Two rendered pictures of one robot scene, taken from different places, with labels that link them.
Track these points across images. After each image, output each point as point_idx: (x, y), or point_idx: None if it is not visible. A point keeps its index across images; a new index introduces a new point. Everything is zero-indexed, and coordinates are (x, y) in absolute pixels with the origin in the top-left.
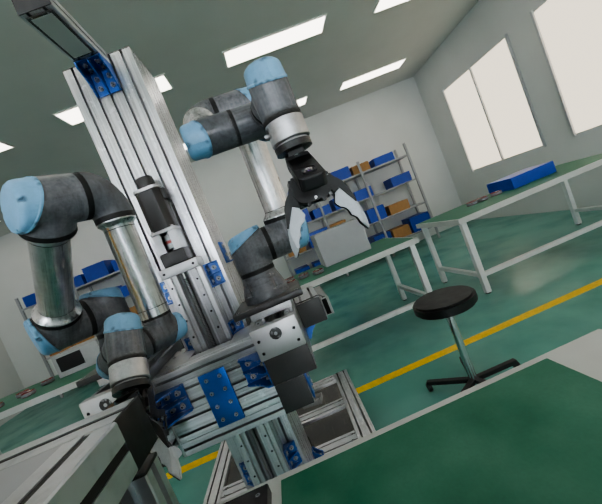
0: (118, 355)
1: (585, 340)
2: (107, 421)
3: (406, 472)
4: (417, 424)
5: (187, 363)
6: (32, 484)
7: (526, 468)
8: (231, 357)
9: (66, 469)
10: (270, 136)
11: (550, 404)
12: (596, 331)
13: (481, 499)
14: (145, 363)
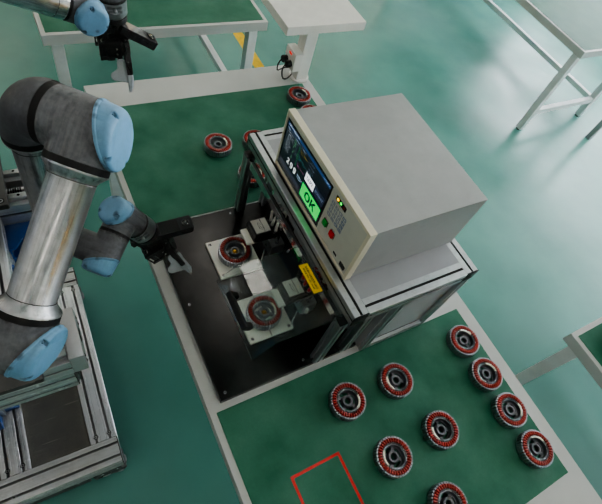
0: (144, 214)
1: (91, 93)
2: (260, 133)
3: (157, 173)
4: (125, 164)
5: (1, 293)
6: (280, 134)
7: (167, 140)
8: (8, 252)
9: (277, 129)
10: (120, 12)
11: (135, 122)
12: (85, 87)
13: (177, 154)
14: None
